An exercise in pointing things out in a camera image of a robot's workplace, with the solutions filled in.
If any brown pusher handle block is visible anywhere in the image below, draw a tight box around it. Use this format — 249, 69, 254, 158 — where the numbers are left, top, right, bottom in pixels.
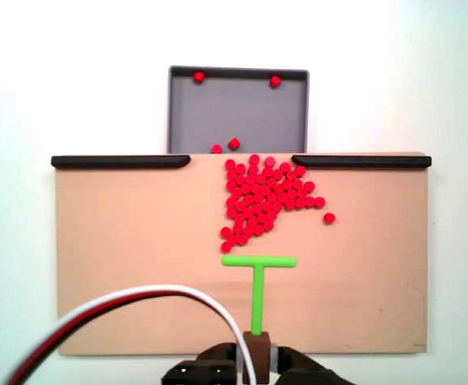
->
241, 330, 271, 385

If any green T-shaped pusher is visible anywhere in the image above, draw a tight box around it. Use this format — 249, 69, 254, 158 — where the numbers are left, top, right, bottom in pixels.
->
221, 255, 298, 336

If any tan flat board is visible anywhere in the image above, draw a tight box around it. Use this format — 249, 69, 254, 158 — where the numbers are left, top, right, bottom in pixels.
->
52, 151, 430, 357

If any grey plastic tray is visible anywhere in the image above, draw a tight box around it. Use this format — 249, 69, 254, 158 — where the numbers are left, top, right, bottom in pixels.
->
167, 65, 311, 155

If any white red black servo cable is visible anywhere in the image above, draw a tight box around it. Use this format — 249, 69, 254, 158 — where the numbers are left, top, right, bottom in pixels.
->
2, 283, 257, 385

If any black edge rail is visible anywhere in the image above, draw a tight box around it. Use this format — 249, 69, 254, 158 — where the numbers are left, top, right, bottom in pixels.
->
291, 154, 433, 169
51, 155, 192, 169

